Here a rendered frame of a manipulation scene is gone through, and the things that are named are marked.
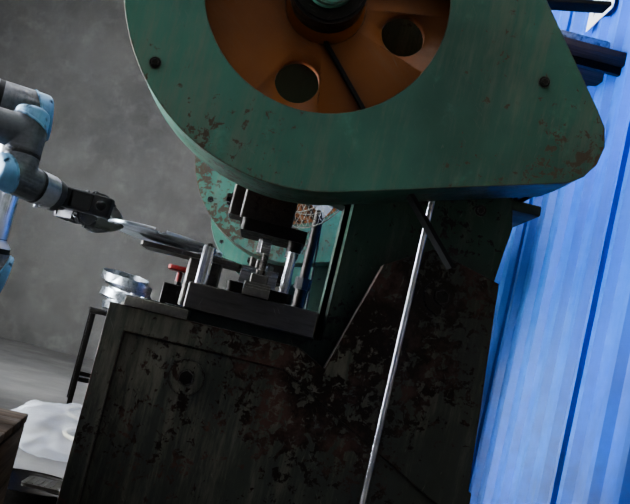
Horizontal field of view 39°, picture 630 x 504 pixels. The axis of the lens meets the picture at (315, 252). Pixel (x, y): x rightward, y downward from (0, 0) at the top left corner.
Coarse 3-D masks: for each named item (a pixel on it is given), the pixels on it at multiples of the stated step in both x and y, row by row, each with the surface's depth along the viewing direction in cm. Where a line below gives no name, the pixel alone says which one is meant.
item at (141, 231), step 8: (128, 224) 205; (136, 224) 204; (144, 224) 204; (128, 232) 221; (136, 232) 217; (144, 232) 212; (152, 232) 208; (168, 232) 203; (152, 240) 224; (160, 240) 223; (168, 240) 220; (176, 240) 210; (184, 240) 206; (192, 240) 206; (184, 248) 222; (192, 248) 217
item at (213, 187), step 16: (208, 176) 355; (208, 192) 354; (224, 192) 355; (208, 208) 354; (224, 208) 354; (304, 208) 362; (224, 224) 353; (240, 224) 353; (304, 224) 354; (336, 224) 355; (240, 240) 353; (320, 240) 354; (256, 256) 359; (272, 256) 353; (320, 256) 353; (320, 272) 380; (320, 288) 379
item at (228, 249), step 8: (216, 232) 524; (216, 240) 524; (224, 240) 525; (224, 248) 524; (232, 248) 525; (224, 256) 524; (232, 256) 524; (240, 256) 525; (248, 256) 525; (248, 264) 525; (296, 272) 528; (304, 304) 555
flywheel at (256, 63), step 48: (240, 0) 186; (288, 0) 184; (336, 0) 173; (384, 0) 188; (432, 0) 188; (240, 48) 185; (288, 48) 186; (336, 48) 186; (384, 48) 187; (432, 48) 188; (336, 96) 185; (384, 96) 186
